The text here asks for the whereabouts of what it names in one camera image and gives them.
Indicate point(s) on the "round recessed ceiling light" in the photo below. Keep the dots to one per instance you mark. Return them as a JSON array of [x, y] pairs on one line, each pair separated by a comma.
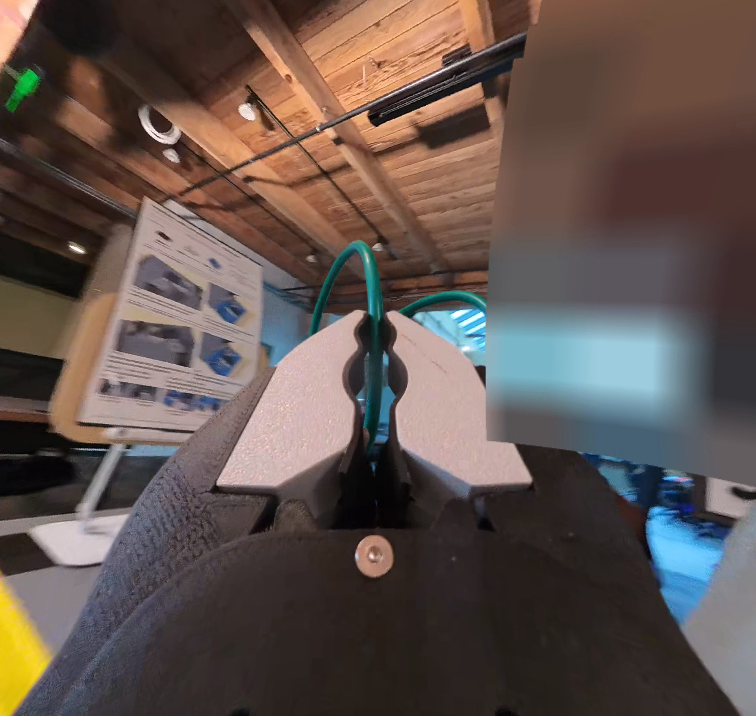
[[77, 248]]

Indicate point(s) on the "white ceiling detector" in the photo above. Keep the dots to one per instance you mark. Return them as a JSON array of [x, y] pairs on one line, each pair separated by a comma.
[[248, 110]]

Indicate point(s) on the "instruction poster board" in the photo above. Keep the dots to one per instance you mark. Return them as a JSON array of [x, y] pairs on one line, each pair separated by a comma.
[[171, 314]]

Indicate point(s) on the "yellow plastic bin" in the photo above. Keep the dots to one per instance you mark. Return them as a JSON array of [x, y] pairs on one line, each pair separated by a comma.
[[17, 657]]

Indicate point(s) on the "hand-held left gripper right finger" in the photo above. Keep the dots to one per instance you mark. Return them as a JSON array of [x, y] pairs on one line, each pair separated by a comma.
[[449, 432]]

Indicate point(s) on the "green exit sign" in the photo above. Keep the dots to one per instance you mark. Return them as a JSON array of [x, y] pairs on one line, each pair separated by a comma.
[[23, 87]]

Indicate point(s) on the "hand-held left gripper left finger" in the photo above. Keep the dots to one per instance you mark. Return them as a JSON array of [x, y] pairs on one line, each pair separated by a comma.
[[295, 420]]

